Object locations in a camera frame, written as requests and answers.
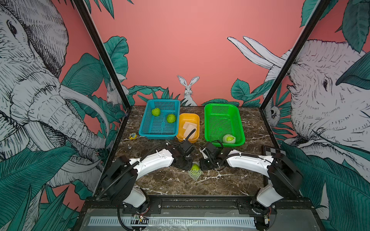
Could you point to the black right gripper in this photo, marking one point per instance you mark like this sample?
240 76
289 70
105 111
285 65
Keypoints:
203 167

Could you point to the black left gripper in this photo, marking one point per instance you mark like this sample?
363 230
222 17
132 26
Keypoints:
188 167

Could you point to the white foam net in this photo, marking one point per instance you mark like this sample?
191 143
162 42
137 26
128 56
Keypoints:
188 128
195 175

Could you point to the white foam net sleeve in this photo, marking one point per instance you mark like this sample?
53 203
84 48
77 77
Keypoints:
224 139

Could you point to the green custard apple front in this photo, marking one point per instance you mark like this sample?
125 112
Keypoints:
230 139

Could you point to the green custard apple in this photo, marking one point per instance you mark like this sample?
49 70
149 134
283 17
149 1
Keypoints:
230 139
195 168
171 118
156 112

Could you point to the yellow plastic tub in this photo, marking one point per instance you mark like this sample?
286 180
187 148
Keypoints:
188 117

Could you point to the bright green plastic basket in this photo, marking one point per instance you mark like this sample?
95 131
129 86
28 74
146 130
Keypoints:
222 119

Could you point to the teal plastic basket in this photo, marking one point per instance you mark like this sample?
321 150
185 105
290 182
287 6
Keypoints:
157 128

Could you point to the green custard apple back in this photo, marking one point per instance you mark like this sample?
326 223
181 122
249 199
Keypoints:
156 112

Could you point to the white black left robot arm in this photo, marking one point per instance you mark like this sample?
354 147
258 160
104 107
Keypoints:
118 183

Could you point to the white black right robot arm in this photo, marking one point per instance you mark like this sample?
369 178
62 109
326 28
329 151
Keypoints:
285 177

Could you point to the white foam net in tub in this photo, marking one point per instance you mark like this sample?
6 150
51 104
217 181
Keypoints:
188 128

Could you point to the small yellow blue object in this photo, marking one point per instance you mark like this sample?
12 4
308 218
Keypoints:
132 136

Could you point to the black white checkerboard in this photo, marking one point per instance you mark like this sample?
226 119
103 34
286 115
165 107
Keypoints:
271 151

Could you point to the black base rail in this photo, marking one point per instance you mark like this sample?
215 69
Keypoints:
159 203

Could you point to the black left frame post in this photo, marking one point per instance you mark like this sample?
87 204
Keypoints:
89 24

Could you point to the black frame post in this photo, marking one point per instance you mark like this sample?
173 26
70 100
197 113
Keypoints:
89 24
308 28

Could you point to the black right frame post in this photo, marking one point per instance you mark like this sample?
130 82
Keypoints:
308 28

